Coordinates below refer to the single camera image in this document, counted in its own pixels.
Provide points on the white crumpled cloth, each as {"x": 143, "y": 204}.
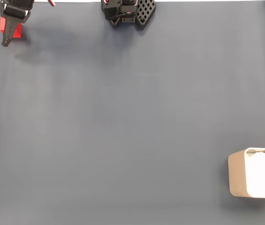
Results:
{"x": 261, "y": 173}

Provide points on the red cube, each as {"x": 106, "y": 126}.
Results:
{"x": 18, "y": 31}

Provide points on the beige open box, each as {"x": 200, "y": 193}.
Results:
{"x": 236, "y": 173}

